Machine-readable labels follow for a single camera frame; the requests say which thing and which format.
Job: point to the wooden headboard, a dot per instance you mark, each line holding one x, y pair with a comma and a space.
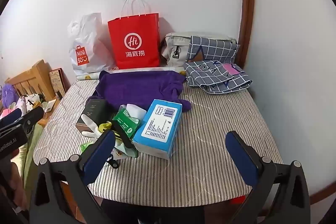
29, 77

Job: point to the white printed pillow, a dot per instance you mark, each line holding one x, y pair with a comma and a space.
27, 103

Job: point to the clear plastic bag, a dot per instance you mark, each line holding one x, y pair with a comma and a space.
124, 111

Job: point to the beige backpack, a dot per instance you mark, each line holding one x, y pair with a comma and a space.
173, 45

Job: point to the pink tag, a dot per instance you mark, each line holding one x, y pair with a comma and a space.
232, 69

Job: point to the patterned brown box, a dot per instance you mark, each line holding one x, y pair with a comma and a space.
57, 81

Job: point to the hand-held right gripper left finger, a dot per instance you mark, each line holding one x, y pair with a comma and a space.
99, 153

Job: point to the white cloth pouch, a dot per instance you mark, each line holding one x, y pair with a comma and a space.
122, 153

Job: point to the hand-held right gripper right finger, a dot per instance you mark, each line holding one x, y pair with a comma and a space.
241, 155

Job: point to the brown wooden door frame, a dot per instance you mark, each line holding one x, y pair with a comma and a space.
248, 3

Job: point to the light green cloth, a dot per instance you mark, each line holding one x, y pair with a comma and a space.
86, 147

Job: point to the white plastic shopping bag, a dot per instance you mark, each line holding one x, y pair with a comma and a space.
86, 37

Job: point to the green bedsheet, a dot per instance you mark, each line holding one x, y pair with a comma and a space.
31, 145

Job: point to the blue tissue pack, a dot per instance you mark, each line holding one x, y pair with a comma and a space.
158, 127

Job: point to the green tissue pack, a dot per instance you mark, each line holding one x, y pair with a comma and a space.
126, 127

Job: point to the red paper bag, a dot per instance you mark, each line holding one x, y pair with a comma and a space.
134, 29

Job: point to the grey checked fabric pouch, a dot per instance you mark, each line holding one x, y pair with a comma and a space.
215, 47

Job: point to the yellow mesh scrubber black stripes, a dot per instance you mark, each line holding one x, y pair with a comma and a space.
105, 126

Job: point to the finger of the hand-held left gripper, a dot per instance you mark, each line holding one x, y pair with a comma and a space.
11, 116
34, 113

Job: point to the white sponge block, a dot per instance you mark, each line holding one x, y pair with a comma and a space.
136, 111

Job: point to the small black bottle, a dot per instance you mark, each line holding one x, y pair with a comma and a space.
59, 95

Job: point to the purple plush toy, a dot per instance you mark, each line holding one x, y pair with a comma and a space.
8, 94

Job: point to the folded grey checked cloth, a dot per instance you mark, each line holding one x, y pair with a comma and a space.
207, 77

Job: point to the purple towel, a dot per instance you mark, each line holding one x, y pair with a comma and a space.
136, 87

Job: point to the dark green gift box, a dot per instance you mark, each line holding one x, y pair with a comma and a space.
92, 111

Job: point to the white glove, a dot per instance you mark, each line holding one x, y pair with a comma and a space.
90, 127

